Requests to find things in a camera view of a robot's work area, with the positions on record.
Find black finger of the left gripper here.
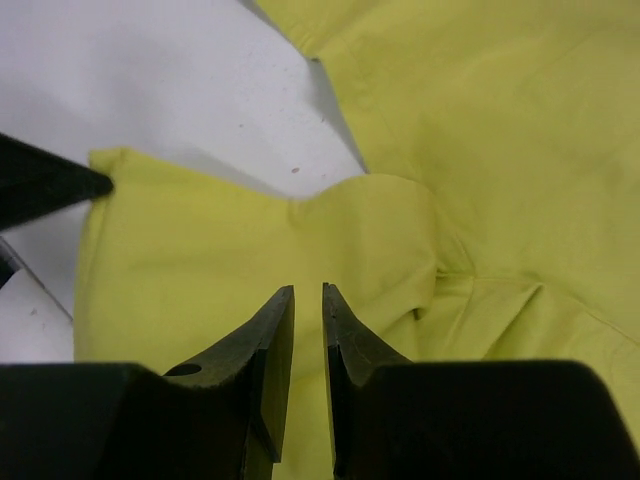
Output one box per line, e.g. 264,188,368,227
1,134,113,230

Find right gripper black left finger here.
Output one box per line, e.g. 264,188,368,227
164,285,295,463

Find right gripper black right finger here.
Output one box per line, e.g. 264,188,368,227
322,283,412,478

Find yellow-green trousers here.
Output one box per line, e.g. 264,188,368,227
74,1,639,479

